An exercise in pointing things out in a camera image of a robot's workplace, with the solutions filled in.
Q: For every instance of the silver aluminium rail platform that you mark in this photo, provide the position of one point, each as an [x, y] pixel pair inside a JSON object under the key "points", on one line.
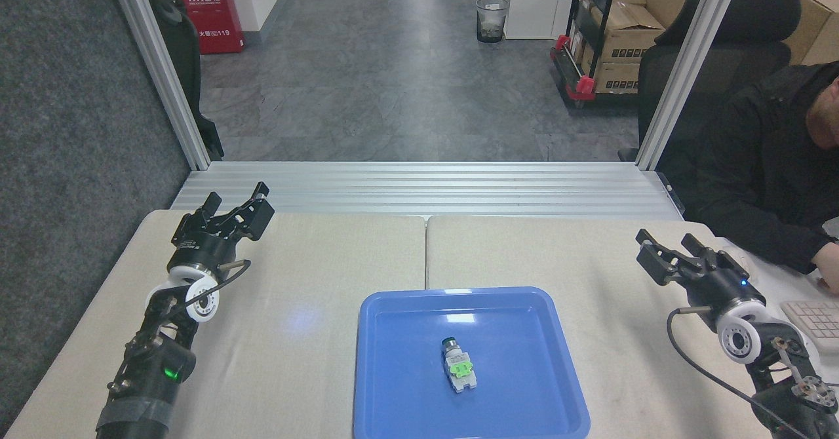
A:
{"points": [[419, 187]]}

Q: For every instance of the white cabinet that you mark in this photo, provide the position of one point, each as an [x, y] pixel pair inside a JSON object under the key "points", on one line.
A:
{"points": [[531, 0]]}

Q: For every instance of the person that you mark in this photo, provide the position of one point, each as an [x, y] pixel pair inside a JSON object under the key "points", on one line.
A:
{"points": [[754, 183]]}

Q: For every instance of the grey felt partition panel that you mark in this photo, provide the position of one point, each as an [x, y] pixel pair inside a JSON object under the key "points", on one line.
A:
{"points": [[72, 151]]}

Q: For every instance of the silver aluminium post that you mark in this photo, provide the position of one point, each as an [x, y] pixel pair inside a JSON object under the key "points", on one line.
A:
{"points": [[688, 65], [160, 72]]}

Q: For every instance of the open cardboard box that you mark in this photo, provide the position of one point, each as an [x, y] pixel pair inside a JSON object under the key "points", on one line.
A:
{"points": [[626, 33]]}

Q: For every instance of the blue plastic tray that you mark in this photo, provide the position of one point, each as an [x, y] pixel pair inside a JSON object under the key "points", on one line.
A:
{"points": [[511, 386]]}

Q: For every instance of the red fire extinguisher box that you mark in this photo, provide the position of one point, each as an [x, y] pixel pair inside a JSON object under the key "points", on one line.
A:
{"points": [[210, 13]]}

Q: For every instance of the person's hand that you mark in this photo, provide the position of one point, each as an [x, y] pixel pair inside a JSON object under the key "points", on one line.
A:
{"points": [[829, 265]]}

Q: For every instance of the grey green switch part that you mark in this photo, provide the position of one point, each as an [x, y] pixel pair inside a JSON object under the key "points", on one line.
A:
{"points": [[459, 367]]}

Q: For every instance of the black shelf cart red corners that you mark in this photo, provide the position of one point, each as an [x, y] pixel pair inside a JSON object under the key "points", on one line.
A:
{"points": [[580, 75]]}

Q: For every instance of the black mesh waste bin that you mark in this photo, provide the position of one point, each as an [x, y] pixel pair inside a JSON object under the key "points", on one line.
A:
{"points": [[492, 21]]}

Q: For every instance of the black office chair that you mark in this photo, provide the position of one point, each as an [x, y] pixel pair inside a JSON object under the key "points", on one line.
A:
{"points": [[734, 59]]}

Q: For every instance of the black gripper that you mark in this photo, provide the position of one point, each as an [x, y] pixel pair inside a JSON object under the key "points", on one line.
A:
{"points": [[724, 288], [203, 249]]}

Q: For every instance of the beige keyboard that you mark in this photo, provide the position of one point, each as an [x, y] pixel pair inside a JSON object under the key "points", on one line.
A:
{"points": [[819, 318]]}

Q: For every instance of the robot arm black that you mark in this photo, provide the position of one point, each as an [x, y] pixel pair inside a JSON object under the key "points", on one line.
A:
{"points": [[151, 373], [780, 386]]}

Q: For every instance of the black corner bracket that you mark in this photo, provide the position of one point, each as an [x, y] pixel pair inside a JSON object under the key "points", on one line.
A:
{"points": [[672, 193]]}

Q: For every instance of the small cardboard box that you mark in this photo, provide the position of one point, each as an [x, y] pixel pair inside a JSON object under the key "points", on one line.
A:
{"points": [[616, 77]]}

